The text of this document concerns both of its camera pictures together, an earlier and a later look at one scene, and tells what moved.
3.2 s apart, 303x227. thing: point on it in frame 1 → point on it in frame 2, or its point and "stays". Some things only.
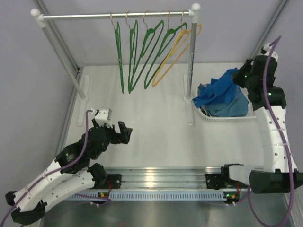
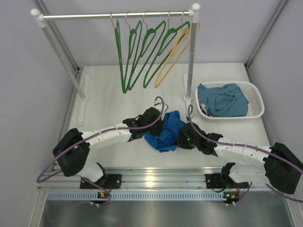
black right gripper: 247,65 → 181,142
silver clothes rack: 192,13 stays
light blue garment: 236,105 stays
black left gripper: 116,136 → 155,125
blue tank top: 224,88 → 168,140
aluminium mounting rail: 163,178 stays
